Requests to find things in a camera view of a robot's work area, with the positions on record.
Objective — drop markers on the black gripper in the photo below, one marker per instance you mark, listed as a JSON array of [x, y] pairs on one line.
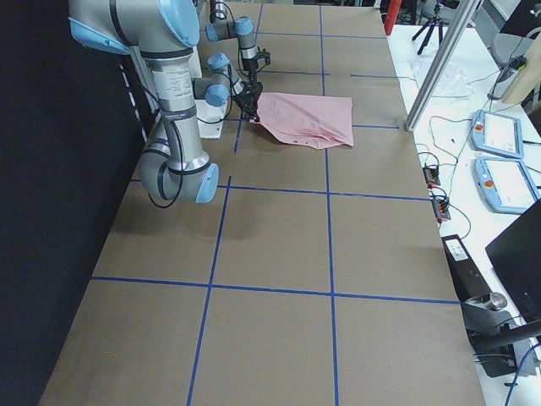
[[249, 64], [246, 98]]

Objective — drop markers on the pink Snoopy t-shirt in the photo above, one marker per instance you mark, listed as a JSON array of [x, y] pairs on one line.
[[318, 122]]

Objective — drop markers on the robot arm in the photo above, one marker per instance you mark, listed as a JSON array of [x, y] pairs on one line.
[[223, 26], [174, 165]]

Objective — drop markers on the black tripod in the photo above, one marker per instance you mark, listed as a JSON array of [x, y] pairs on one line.
[[432, 24]]

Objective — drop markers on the orange connector block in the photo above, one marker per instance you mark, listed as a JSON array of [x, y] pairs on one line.
[[441, 210], [431, 176]]

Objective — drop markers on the clear plastic bag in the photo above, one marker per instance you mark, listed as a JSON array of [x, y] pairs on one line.
[[453, 82]]

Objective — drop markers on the upper teach pendant tablet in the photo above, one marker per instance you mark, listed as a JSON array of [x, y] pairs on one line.
[[497, 134]]

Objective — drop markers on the teach pendant tablet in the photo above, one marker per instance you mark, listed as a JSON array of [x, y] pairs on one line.
[[497, 134], [506, 184]]

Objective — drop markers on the lower teach pendant tablet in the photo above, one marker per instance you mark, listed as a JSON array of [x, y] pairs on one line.
[[506, 184]]

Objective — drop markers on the black device with label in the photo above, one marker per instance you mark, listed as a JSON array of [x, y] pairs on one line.
[[467, 278]]

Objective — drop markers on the black monitor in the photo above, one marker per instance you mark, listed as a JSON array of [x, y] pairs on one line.
[[515, 257]]

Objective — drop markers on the aluminium frame post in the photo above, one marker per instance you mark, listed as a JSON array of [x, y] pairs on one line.
[[441, 59]]

